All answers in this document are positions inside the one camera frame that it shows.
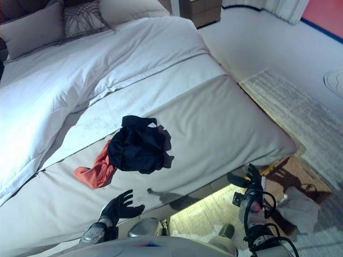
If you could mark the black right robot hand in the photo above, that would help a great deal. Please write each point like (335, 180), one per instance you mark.
(252, 183)

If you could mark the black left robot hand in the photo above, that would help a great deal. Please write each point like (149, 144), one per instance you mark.
(122, 208)

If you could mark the orange garment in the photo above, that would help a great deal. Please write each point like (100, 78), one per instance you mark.
(96, 174)

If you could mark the white garment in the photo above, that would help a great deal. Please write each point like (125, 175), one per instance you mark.
(302, 211)

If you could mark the black garment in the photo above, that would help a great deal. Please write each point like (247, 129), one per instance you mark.
(139, 147)

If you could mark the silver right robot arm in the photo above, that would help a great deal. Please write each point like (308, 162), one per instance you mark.
(254, 235)

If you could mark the brown wicker basket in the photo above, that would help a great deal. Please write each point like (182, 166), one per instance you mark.
(300, 171)

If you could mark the large grey bed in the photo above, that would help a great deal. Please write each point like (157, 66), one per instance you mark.
(227, 128)

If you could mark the white textured bed sheet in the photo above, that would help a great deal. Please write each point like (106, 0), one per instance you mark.
(174, 83)

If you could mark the grey robot torso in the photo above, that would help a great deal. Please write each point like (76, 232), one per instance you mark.
(134, 247)

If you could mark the silver right robot leg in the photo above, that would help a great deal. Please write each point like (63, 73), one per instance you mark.
(225, 233)

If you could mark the grey streaked rug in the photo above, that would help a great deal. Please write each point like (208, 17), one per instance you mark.
(294, 101)

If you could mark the white duvet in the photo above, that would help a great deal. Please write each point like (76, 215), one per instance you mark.
(80, 75)

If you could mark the white curtain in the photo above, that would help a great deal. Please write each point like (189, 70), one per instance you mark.
(268, 9)

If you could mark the brown wooden nightstand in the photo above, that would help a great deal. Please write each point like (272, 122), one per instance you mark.
(201, 12)

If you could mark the patterned fringed cushion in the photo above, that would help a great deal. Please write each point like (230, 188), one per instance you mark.
(83, 18)

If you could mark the grey pillow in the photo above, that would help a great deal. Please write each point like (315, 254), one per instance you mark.
(32, 34)

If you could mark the cream pillow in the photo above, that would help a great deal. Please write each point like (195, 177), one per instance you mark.
(134, 10)

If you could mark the brown tufted headboard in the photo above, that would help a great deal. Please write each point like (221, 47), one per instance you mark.
(21, 8)

